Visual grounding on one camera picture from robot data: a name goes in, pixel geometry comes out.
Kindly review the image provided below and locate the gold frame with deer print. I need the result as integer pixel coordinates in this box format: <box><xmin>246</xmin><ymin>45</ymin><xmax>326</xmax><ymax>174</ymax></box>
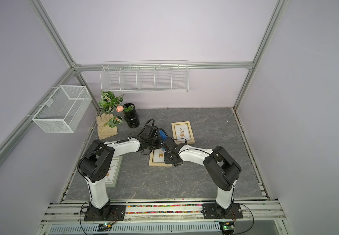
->
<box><xmin>149</xmin><ymin>148</ymin><xmax>172</xmax><ymax>167</ymax></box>

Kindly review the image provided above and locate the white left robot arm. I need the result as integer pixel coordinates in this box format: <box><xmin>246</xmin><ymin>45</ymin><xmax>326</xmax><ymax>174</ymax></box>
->
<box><xmin>78</xmin><ymin>125</ymin><xmax>161</xmax><ymax>210</ymax></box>

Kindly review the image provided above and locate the green picture frame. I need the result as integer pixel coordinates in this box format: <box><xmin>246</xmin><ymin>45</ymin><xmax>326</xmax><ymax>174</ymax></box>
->
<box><xmin>105</xmin><ymin>156</ymin><xmax>123</xmax><ymax>188</ymax></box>

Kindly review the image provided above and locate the white wire wall shelf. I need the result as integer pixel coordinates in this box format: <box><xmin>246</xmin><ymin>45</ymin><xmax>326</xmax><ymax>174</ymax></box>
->
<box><xmin>100</xmin><ymin>60</ymin><xmax>189</xmax><ymax>92</ymax></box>

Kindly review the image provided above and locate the gold frame with plant print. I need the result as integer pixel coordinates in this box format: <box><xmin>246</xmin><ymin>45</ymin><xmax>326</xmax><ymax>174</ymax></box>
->
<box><xmin>171</xmin><ymin>121</ymin><xmax>195</xmax><ymax>145</ymax></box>

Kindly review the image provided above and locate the cream work glove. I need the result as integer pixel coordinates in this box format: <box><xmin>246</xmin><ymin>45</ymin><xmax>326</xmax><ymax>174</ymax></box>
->
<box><xmin>96</xmin><ymin>114</ymin><xmax>118</xmax><ymax>140</ymax></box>

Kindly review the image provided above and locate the glossy black vase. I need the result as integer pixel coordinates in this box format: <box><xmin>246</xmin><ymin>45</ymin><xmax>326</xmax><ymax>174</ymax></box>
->
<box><xmin>124</xmin><ymin>103</ymin><xmax>140</xmax><ymax>128</ymax></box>

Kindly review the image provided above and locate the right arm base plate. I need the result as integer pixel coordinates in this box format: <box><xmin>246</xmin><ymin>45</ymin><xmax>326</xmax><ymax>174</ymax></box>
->
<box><xmin>201</xmin><ymin>203</ymin><xmax>243</xmax><ymax>219</ymax></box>

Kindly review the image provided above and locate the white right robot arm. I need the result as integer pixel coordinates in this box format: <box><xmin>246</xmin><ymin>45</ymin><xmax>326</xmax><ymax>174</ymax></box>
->
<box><xmin>161</xmin><ymin>138</ymin><xmax>242</xmax><ymax>210</ymax></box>

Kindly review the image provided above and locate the green artificial plant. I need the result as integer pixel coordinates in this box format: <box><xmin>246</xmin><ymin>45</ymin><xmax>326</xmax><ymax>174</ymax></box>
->
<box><xmin>99</xmin><ymin>91</ymin><xmax>135</xmax><ymax>128</ymax></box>

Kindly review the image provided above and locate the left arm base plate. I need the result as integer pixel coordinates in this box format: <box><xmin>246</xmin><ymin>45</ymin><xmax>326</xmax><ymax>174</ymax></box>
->
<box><xmin>83</xmin><ymin>203</ymin><xmax>126</xmax><ymax>221</ymax></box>

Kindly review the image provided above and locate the blue microfiber cloth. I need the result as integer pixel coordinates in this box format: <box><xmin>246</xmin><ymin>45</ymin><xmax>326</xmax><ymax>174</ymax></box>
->
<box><xmin>159</xmin><ymin>130</ymin><xmax>168</xmax><ymax>143</ymax></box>

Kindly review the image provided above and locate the aluminium rail base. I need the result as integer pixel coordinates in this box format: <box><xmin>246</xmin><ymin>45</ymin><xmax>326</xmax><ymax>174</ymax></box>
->
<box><xmin>36</xmin><ymin>199</ymin><xmax>292</xmax><ymax>235</ymax></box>

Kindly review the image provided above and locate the white wire basket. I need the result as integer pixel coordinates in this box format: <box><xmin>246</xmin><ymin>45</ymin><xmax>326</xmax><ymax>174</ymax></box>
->
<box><xmin>32</xmin><ymin>85</ymin><xmax>92</xmax><ymax>133</ymax></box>

